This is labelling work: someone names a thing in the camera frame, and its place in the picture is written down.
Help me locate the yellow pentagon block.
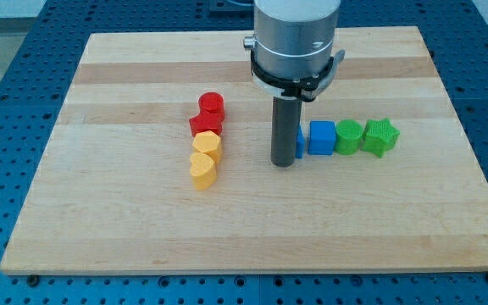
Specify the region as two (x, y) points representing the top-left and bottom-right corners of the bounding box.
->
(192, 130), (223, 164)

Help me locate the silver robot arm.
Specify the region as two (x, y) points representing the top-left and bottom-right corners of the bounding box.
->
(244, 0), (341, 80)

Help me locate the green star block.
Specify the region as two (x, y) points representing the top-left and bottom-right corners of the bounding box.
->
(361, 118), (400, 158)

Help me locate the red cylinder block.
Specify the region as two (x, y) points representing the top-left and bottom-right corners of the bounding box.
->
(198, 91), (225, 121)

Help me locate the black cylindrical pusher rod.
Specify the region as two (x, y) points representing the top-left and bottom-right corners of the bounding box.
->
(270, 97), (302, 168)

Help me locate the black clamp ring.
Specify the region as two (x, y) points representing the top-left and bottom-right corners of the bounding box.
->
(250, 48), (347, 103)

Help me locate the yellow heart block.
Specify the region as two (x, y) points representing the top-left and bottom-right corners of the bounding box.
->
(190, 152), (217, 190)

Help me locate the red star block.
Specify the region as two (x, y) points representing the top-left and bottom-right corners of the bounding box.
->
(189, 112), (223, 136)

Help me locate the blue cube block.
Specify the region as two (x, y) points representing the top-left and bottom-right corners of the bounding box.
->
(308, 120), (336, 155)

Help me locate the wooden board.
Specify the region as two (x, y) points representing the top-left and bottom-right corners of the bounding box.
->
(0, 26), (488, 275)

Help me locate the blue block behind rod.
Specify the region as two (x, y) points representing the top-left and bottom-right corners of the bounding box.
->
(296, 126), (305, 159)

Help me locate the green cylinder block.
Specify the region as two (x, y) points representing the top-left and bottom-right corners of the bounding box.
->
(335, 119), (363, 155)

